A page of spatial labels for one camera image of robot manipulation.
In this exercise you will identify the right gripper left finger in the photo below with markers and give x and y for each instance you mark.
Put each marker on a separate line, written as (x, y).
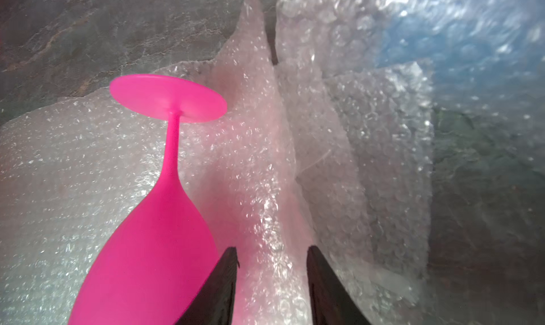
(214, 304)

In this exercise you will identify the clear bubble wrap sheet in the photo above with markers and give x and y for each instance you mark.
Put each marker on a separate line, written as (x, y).
(70, 174)
(319, 147)

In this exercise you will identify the blue glass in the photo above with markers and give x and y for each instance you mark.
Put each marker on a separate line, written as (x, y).
(490, 52)

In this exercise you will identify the pink glass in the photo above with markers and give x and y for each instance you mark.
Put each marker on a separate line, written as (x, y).
(157, 260)

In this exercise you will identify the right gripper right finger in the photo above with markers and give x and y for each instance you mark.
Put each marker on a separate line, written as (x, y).
(330, 302)

